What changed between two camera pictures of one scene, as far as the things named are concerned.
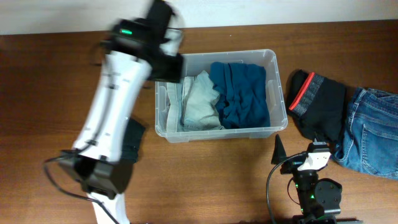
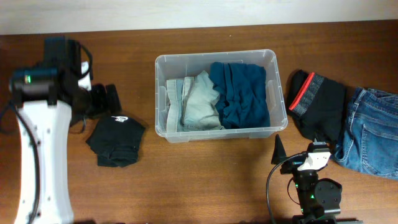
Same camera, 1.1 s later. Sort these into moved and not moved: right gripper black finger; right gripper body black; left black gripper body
Moved: left black gripper body
Not moved: right gripper body black; right gripper black finger
